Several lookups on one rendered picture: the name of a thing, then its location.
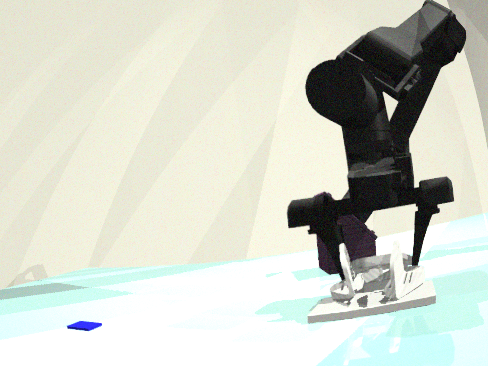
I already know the blue flat square plate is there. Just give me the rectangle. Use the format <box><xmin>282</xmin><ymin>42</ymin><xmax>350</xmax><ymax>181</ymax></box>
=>
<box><xmin>67</xmin><ymin>321</ymin><xmax>103</xmax><ymax>331</ymax></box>

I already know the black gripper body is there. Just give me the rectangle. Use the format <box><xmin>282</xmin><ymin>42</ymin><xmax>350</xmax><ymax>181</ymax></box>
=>
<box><xmin>286</xmin><ymin>131</ymin><xmax>454</xmax><ymax>229</ymax></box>

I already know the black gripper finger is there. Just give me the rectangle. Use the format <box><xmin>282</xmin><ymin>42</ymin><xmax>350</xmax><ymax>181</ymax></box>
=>
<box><xmin>308</xmin><ymin>223</ymin><xmax>346</xmax><ymax>281</ymax></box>
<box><xmin>412</xmin><ymin>208</ymin><xmax>440</xmax><ymax>266</ymax></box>

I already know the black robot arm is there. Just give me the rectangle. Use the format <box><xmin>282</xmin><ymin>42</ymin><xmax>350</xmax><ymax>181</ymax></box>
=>
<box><xmin>305</xmin><ymin>0</ymin><xmax>466</xmax><ymax>211</ymax></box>

